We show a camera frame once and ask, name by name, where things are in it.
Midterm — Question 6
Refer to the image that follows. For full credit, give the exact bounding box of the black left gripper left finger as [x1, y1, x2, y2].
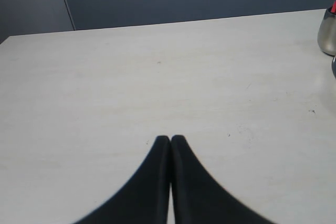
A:
[77, 135, 170, 223]

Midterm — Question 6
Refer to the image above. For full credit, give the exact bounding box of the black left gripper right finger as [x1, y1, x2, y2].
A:
[171, 135, 272, 223]

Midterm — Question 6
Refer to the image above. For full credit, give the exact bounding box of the stainless steel bowl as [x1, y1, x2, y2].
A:
[331, 56, 336, 78]

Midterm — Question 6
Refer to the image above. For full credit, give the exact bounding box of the small steel cup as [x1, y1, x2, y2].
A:
[317, 7, 336, 56]

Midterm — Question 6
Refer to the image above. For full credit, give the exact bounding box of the red wrapped candy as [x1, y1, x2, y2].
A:
[330, 1, 336, 14]

